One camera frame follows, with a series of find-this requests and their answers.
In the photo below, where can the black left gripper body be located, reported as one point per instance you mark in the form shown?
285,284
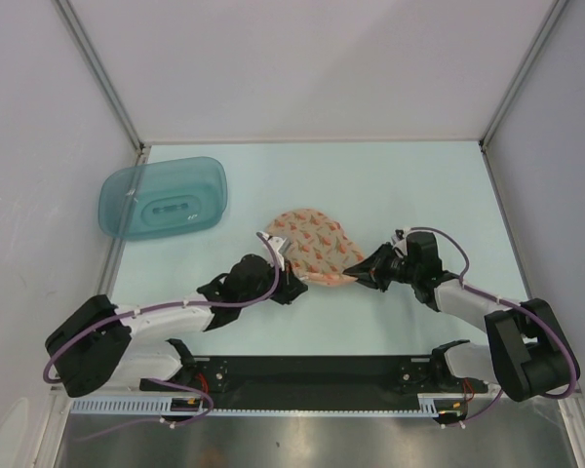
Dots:
281,292

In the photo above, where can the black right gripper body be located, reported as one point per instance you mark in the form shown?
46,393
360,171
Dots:
391,268

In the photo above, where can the floral mesh laundry bag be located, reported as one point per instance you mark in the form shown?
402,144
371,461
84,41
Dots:
319,250

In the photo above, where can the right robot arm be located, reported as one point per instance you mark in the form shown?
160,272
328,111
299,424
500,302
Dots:
526,353

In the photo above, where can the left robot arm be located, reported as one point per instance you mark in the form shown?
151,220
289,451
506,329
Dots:
99,344

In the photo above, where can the teal plastic container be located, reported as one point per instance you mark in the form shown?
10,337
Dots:
163,199

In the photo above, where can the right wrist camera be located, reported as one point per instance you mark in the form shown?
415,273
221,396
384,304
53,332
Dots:
399,241

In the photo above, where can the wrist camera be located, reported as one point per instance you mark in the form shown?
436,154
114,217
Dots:
279,245
399,241

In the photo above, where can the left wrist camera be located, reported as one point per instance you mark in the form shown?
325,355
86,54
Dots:
279,245

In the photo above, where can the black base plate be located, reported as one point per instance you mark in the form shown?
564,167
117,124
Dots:
356,382

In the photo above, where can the grey cable duct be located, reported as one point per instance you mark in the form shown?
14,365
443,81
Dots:
180,406

